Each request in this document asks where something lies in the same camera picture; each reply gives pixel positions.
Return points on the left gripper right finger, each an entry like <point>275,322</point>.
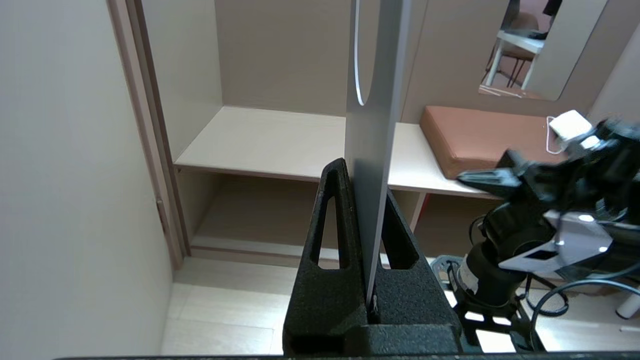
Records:
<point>415,295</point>

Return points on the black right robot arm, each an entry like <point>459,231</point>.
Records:
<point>505,235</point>

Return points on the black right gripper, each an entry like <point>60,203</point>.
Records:
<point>575,180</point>

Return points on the white furniture leg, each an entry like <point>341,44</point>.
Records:
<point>630,306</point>

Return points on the blue do-not-disturb door hanger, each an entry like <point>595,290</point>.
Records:
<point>372,150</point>

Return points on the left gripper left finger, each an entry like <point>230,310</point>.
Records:
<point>325,300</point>

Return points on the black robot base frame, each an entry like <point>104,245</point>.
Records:
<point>520,327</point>

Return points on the white shelf board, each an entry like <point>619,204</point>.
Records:
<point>280,145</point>

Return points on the beige door frame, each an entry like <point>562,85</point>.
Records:
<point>155,150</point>

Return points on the wall mirror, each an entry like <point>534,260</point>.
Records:
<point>560,50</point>

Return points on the brown seat cushion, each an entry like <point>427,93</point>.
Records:
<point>480,135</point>

